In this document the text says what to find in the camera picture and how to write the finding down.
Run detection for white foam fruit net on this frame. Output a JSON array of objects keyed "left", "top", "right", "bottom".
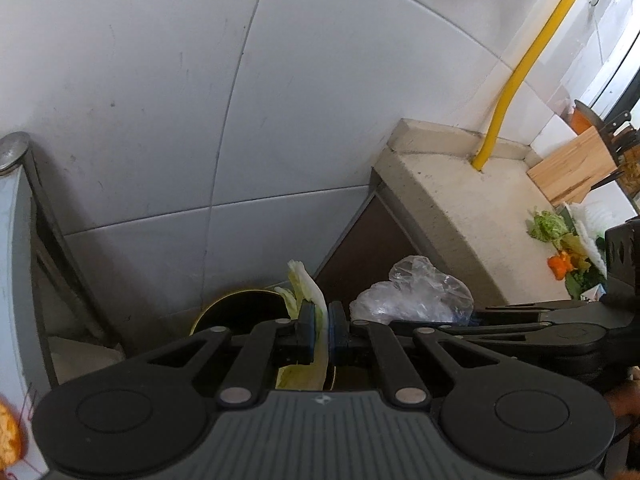
[{"left": 564, "top": 202, "right": 628, "bottom": 276}]

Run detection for clear plastic bag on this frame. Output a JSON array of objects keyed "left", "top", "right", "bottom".
[{"left": 349, "top": 256, "right": 474, "bottom": 325}]

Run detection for pale green cabbage leaf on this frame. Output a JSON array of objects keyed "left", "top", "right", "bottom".
[{"left": 274, "top": 260, "right": 330, "bottom": 391}]

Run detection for black round trash bin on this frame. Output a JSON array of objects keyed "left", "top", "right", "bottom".
[{"left": 191, "top": 289, "right": 290, "bottom": 335}]

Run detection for green lettuce scraps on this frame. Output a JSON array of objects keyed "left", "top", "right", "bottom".
[{"left": 526, "top": 209, "right": 606, "bottom": 300}]

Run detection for wooden knife block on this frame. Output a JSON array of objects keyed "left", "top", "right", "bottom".
[{"left": 527, "top": 127, "right": 617, "bottom": 207}]

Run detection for orange bowl with metal bowl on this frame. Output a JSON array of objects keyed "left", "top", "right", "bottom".
[{"left": 570, "top": 100, "right": 604, "bottom": 134}]

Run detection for yellow vertical pipe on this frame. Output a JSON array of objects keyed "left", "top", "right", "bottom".
[{"left": 471, "top": 0, "right": 576, "bottom": 171}]

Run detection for black handled knife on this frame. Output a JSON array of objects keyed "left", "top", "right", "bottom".
[{"left": 599, "top": 110, "right": 631, "bottom": 152}]

